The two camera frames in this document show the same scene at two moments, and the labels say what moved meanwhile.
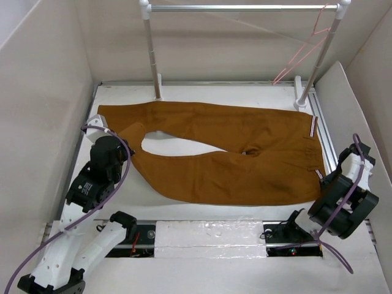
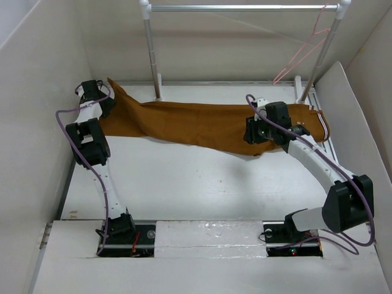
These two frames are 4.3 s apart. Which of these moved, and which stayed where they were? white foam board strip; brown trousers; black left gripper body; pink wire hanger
Moved: black left gripper body; brown trousers
Stayed: white foam board strip; pink wire hanger
